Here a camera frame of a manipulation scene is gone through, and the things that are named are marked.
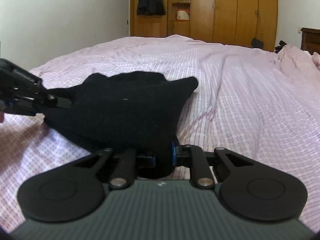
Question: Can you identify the black long-sleeve sweater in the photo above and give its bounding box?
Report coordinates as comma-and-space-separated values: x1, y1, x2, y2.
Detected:
40, 72, 198, 179

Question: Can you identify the person's left hand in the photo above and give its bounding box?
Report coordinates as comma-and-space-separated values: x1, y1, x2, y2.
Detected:
0, 111, 4, 123

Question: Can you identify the black bag by wardrobe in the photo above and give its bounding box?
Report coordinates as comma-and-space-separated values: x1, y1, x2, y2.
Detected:
251, 38, 264, 49

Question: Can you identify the white orange container on shelf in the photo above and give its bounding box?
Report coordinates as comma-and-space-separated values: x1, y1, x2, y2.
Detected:
176, 10, 190, 21

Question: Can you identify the black item beside bed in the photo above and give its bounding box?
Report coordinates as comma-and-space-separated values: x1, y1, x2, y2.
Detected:
274, 40, 287, 54

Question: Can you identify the pink rumpled blanket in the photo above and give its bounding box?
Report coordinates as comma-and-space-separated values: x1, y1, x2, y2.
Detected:
276, 44, 319, 82

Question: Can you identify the wooden wardrobe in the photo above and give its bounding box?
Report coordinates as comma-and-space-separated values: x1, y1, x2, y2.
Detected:
130, 0, 278, 51

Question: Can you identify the dark wooden headboard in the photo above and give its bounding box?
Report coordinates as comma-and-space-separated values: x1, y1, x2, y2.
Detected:
301, 28, 320, 55

